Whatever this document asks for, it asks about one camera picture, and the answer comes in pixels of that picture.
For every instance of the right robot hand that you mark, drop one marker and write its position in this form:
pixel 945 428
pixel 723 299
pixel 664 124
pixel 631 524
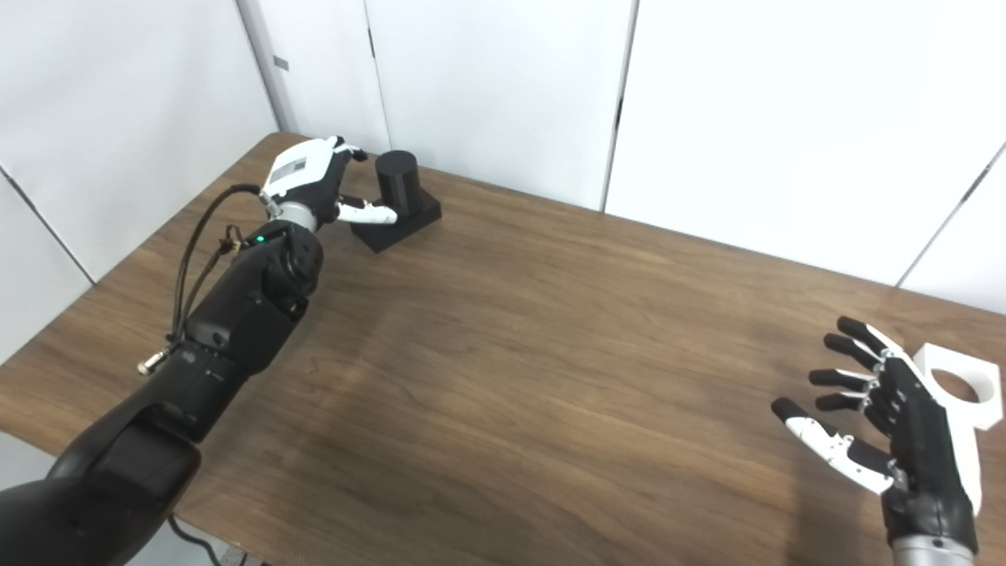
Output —
pixel 923 448

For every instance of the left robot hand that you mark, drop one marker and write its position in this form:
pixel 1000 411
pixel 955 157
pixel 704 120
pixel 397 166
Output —
pixel 302 169

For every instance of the white square piece with hole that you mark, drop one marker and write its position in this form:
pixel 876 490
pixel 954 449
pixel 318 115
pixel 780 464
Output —
pixel 986 417

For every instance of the black peg with square base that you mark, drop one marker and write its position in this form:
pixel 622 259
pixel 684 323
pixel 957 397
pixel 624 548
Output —
pixel 401 185

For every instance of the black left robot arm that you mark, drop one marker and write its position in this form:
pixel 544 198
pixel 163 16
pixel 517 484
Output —
pixel 236 322

